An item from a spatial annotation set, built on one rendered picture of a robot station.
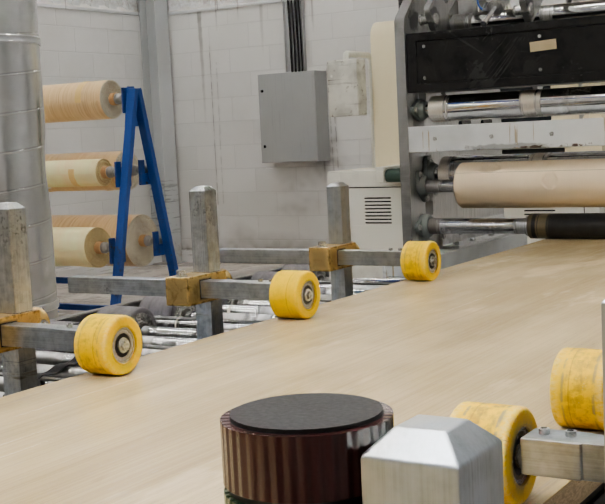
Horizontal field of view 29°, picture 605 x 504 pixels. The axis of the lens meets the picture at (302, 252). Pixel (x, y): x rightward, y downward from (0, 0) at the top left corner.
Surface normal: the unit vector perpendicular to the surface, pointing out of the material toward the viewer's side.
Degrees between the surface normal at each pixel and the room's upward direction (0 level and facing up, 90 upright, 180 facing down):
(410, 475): 90
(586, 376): 57
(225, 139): 90
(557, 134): 90
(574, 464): 90
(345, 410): 0
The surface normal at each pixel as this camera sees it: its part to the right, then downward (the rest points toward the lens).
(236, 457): -0.79, 0.10
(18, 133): 0.73, 0.04
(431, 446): -0.40, -0.62
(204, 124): -0.52, 0.11
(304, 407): -0.05, -0.99
